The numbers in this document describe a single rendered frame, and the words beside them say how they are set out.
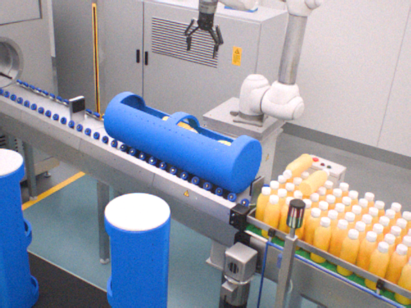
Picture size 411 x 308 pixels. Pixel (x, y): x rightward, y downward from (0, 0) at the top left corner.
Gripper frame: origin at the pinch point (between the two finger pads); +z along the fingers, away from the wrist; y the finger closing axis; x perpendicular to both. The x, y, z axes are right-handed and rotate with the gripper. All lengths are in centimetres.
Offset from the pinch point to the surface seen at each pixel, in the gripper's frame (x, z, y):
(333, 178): -6, 43, 78
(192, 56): 145, 70, -56
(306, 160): -11, 34, 64
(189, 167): -24, 51, 10
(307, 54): 260, 86, 20
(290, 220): -68, 27, 68
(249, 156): -17, 39, 37
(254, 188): -25, 50, 45
